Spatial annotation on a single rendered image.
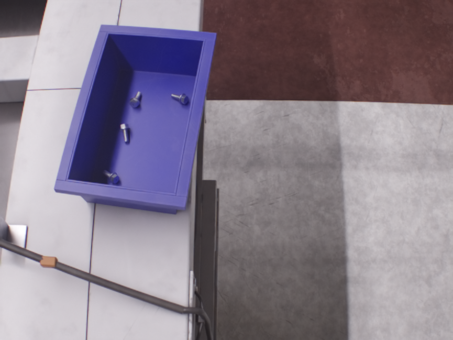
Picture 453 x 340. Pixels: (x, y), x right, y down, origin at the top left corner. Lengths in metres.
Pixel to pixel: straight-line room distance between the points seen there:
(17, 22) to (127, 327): 0.56
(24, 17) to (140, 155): 0.38
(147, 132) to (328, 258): 0.91
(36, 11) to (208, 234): 0.52
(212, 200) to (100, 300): 0.52
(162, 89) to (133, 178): 0.13
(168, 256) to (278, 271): 0.89
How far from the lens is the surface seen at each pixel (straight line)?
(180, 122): 0.83
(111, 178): 0.79
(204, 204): 1.23
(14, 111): 0.97
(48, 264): 0.74
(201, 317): 0.75
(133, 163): 0.81
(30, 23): 1.06
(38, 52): 0.94
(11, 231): 0.81
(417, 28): 2.07
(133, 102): 0.83
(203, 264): 1.19
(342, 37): 1.98
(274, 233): 1.66
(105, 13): 0.95
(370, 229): 1.69
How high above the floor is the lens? 1.56
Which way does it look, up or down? 66 degrees down
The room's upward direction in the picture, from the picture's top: 1 degrees counter-clockwise
